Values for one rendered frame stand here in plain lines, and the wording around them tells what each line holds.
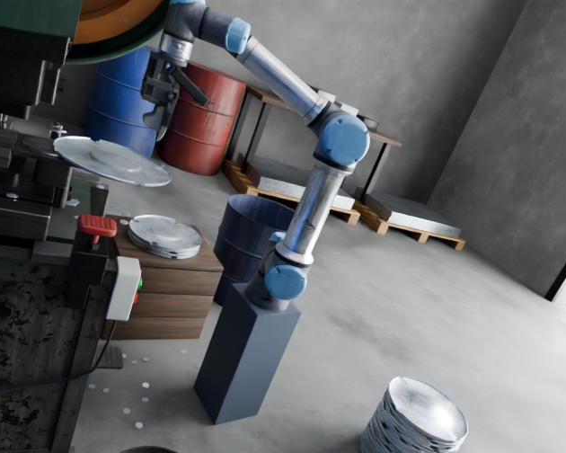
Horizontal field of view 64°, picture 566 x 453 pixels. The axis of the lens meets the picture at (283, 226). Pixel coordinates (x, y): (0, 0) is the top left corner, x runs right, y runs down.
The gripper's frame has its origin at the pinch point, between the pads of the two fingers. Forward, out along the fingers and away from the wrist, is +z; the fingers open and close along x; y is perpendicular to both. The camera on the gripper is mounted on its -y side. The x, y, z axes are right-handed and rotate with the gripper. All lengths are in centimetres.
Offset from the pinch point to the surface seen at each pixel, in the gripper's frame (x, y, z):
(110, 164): 5.3, 10.8, 8.5
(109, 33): -32.5, 16.1, -18.2
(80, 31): -32.3, 23.4, -16.0
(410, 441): 39, -95, 68
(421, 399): 27, -106, 61
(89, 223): 34.6, 14.4, 11.7
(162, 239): -42, -18, 49
